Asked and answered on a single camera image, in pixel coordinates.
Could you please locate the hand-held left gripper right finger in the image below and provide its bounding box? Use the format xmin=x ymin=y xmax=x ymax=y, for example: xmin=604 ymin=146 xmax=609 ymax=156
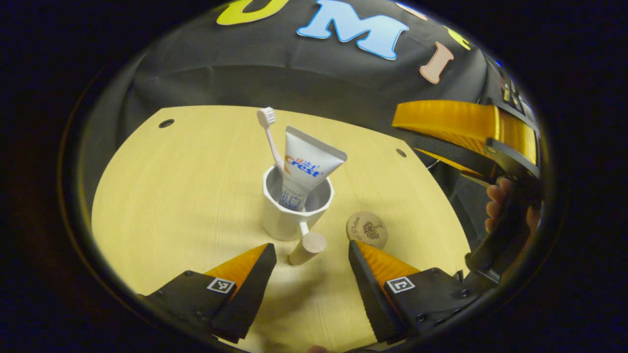
xmin=348 ymin=240 xmax=482 ymax=345

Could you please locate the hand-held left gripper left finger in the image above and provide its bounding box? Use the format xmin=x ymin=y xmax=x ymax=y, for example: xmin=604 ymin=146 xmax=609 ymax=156
xmin=136 ymin=242 xmax=278 ymax=344

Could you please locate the round wooden coaster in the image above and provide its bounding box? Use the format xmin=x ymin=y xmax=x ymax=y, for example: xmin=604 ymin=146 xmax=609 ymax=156
xmin=346 ymin=211 xmax=389 ymax=250

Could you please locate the white cup with wooden handle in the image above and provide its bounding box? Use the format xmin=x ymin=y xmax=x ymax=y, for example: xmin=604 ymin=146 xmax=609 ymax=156
xmin=260 ymin=164 xmax=336 ymax=267

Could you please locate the white toothpaste tube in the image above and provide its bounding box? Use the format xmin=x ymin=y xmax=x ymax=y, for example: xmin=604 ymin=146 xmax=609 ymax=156
xmin=278 ymin=126 xmax=348 ymax=213

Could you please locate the white toothbrush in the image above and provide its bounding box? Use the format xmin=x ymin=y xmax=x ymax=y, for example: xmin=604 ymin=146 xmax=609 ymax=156
xmin=257 ymin=107 xmax=287 ymax=176

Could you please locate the light wooden desktop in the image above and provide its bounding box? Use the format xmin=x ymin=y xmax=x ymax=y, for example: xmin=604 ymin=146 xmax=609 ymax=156
xmin=91 ymin=105 xmax=471 ymax=353

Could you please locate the black backdrop cloth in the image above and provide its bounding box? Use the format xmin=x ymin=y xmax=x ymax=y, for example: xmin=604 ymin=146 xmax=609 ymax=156
xmin=78 ymin=0 xmax=540 ymax=236

